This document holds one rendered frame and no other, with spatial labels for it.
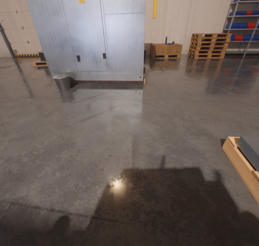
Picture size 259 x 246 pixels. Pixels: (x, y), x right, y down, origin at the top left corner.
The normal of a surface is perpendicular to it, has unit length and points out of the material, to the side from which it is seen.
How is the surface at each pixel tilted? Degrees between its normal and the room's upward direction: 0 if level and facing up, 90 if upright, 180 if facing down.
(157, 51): 90
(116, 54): 90
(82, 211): 0
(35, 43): 90
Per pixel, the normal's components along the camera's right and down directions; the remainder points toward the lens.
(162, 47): 0.00, 0.55
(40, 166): -0.03, -0.83
